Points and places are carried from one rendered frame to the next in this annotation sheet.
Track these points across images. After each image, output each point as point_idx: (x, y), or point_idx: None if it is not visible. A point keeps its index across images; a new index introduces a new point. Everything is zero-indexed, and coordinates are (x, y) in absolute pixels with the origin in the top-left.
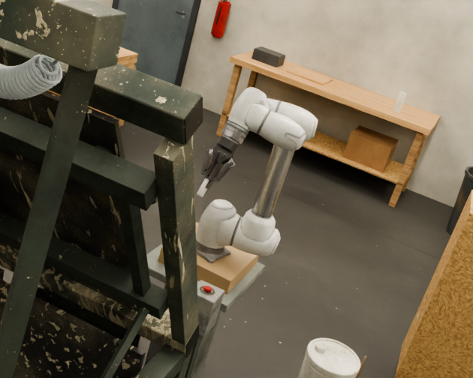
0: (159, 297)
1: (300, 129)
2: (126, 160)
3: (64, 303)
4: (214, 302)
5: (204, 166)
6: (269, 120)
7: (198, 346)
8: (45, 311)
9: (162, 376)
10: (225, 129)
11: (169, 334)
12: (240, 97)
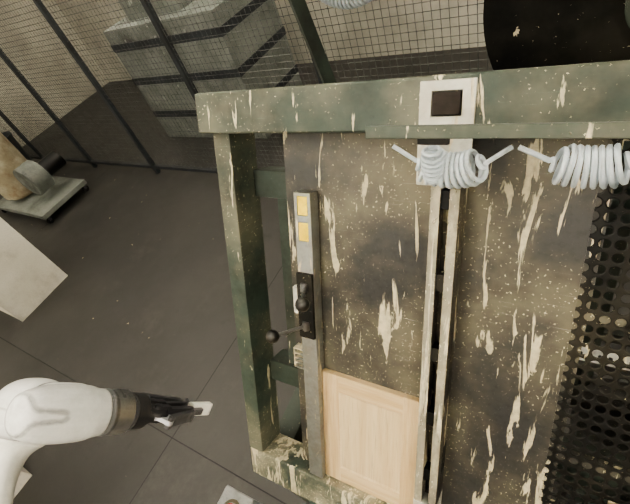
0: (281, 355)
1: (2, 388)
2: (282, 171)
3: None
4: (226, 486)
5: (186, 411)
6: (47, 381)
7: None
8: None
9: (291, 399)
10: (127, 396)
11: (282, 436)
12: (66, 397)
